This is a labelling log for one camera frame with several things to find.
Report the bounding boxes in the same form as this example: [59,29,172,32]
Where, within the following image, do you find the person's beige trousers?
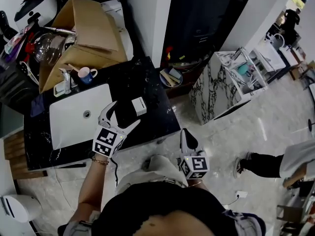
[115,154,188,196]

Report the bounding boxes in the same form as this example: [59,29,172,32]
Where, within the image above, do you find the white ceramic fixture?
[100,0,135,61]

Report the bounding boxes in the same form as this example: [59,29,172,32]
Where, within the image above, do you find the white cylindrical bin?
[0,194,42,223]

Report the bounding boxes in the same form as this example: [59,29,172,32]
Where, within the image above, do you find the person's left forearm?
[70,153,111,222]

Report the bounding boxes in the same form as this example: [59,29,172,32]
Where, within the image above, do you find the black marble vanity table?
[23,56,182,171]

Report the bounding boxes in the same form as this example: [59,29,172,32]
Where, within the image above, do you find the person's black shirt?
[91,182,265,236]

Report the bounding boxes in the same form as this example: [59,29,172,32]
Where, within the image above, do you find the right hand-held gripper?
[177,128,210,180]

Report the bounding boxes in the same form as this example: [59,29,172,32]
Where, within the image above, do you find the blue mug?
[77,66,98,85]

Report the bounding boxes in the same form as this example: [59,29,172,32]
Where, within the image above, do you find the white rectangular sink basin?
[49,83,114,151]

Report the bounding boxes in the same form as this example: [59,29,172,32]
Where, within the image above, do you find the blue bowl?
[159,67,184,88]

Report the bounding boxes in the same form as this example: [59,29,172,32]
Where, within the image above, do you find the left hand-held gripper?
[92,101,141,159]

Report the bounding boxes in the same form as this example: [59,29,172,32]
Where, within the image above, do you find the dark blue cloth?
[30,94,46,118]

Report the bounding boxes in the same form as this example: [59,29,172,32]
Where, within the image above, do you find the teal cup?
[236,62,249,76]

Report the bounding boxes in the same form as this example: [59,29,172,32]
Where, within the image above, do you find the white and black appliance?
[14,0,59,30]

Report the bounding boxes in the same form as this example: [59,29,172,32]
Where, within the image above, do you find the black power cable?
[221,195,239,206]

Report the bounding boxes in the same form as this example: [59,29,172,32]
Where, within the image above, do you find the gray shoulder strap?
[222,209,266,236]
[58,210,101,236]

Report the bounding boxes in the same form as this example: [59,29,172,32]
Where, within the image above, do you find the red plastic tool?
[24,32,36,56]

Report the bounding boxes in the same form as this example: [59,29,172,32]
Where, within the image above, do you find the white veined marble cabinet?
[189,50,269,126]

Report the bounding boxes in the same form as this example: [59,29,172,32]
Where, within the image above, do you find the black drawer unit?
[0,55,40,113]

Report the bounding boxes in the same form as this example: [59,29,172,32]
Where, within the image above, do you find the white soap dish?
[53,81,68,98]

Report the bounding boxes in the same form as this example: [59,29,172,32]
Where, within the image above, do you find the chrome metal pipe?
[43,26,76,35]

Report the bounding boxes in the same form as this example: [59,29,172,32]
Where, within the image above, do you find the wooden step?
[3,131,48,180]

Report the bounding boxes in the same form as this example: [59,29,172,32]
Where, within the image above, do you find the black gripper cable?
[110,157,120,188]

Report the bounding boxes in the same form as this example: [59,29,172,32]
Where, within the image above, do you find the tall black cabinet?
[161,0,251,68]

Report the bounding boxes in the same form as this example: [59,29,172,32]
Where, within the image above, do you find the wooden stool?
[277,204,306,223]

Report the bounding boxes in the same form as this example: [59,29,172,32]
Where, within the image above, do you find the white sink with faucet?
[253,33,287,83]

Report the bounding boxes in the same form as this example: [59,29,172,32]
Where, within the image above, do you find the person's right forearm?
[188,178,210,191]

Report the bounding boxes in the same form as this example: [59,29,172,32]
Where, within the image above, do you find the white floor cable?
[53,168,76,213]

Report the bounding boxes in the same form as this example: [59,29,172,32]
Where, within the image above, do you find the open cardboard box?
[38,0,128,94]

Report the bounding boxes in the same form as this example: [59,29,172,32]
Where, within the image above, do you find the small white box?
[131,93,159,117]

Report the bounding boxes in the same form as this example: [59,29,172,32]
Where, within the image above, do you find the chrome faucet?
[59,67,72,95]

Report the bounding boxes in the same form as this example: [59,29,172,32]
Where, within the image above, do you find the gray shower tray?
[0,102,24,139]

